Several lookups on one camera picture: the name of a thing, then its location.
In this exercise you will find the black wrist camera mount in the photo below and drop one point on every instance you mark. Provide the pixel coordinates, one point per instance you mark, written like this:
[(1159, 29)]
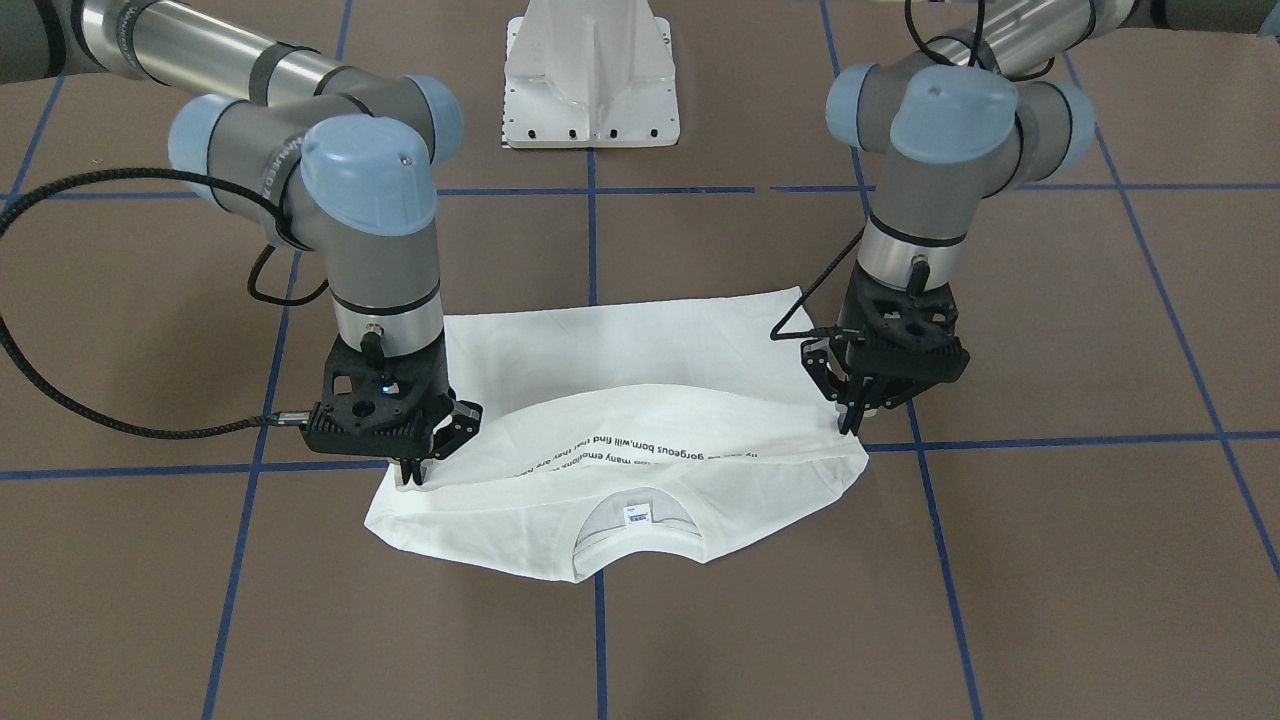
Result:
[(906, 339), (378, 419)]

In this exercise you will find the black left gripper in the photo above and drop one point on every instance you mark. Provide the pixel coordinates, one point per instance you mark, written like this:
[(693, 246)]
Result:
[(818, 362)]

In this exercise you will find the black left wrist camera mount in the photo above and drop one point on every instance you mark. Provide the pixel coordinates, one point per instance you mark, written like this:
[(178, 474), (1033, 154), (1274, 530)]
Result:
[(906, 339)]

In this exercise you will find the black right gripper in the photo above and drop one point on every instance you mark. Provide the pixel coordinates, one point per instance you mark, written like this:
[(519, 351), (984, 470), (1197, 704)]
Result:
[(461, 421)]

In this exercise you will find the white printed long-sleeve shirt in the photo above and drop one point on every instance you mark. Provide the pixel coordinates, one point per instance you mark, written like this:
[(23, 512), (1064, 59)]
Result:
[(672, 427)]

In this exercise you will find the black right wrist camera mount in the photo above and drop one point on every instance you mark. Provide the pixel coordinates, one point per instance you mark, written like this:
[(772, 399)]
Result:
[(378, 419)]

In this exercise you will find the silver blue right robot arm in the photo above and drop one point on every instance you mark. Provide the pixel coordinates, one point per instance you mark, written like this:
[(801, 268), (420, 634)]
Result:
[(326, 158)]

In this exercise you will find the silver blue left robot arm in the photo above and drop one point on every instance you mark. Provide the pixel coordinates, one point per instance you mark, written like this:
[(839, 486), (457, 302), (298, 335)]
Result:
[(969, 114)]

